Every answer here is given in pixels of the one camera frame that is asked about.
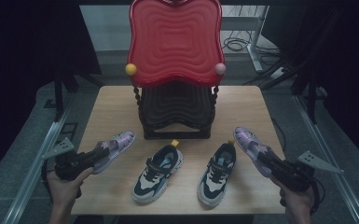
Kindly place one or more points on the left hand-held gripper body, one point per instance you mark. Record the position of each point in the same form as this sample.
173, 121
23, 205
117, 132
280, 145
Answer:
71, 165

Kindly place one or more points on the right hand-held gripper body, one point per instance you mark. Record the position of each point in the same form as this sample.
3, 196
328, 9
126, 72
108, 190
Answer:
292, 177

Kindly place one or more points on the purple sandal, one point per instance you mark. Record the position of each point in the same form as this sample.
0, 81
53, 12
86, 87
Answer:
248, 140
119, 143

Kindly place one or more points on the navy and white sneaker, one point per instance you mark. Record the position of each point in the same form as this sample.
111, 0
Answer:
155, 177
216, 180

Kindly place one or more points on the person's right hand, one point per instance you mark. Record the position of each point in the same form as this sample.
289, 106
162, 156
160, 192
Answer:
296, 200

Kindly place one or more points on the person's left hand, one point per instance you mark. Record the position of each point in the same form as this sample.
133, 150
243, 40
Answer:
63, 191

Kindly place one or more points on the black metal stand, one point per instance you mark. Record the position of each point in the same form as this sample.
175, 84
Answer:
310, 99
59, 99

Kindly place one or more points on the white power strip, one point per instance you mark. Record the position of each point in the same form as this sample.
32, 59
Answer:
277, 73

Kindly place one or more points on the black curtain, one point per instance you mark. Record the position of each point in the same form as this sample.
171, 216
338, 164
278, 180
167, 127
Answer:
28, 46
338, 46

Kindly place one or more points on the aluminium rail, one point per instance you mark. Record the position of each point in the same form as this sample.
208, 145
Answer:
329, 161
34, 165

